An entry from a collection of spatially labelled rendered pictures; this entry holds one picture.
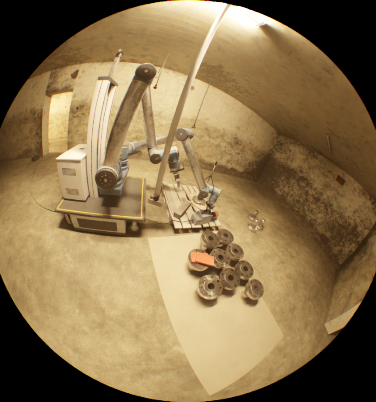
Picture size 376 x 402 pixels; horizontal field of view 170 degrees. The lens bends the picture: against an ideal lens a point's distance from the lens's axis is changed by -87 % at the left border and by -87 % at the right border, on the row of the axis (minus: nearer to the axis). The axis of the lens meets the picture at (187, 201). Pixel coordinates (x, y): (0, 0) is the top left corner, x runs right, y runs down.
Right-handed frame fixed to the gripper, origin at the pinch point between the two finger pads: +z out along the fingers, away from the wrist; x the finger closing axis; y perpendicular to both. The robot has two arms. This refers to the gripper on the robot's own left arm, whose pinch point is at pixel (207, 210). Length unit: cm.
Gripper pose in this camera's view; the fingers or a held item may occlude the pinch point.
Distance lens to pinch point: 187.2
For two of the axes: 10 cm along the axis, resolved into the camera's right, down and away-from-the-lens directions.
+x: -4.6, -6.1, 6.4
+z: -3.0, 7.9, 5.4
